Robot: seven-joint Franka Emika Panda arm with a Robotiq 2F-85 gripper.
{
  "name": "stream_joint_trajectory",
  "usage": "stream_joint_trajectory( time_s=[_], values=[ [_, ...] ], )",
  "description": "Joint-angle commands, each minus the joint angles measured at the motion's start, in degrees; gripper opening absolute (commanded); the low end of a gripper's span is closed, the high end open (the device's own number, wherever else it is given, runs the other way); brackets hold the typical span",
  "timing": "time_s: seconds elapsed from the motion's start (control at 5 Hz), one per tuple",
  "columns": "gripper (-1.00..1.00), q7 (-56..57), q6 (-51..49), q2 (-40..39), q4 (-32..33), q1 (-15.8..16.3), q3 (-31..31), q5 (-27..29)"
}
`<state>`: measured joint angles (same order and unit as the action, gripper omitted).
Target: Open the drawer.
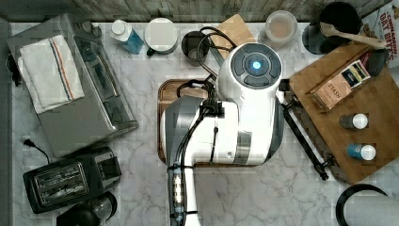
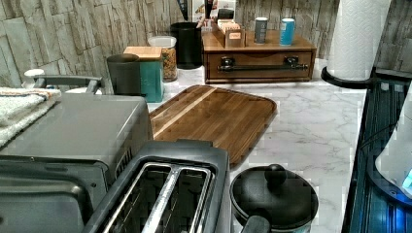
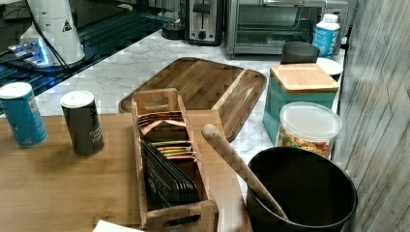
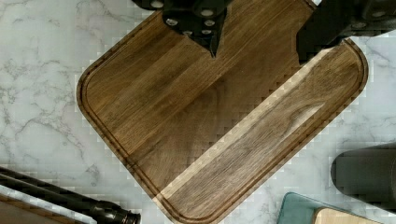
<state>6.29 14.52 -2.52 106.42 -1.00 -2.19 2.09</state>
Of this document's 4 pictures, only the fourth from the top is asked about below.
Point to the dark wooden cutting board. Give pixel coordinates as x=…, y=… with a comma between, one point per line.
x=200, y=132

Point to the teal box with wooden lid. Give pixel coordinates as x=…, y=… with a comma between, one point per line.
x=299, y=209

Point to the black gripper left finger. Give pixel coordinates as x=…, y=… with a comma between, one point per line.
x=199, y=20

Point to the dark grey cup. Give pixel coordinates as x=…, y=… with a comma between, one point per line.
x=368, y=174

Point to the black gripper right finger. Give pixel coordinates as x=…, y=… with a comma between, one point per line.
x=334, y=20

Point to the black drawer handle bar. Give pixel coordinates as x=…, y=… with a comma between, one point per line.
x=103, y=212

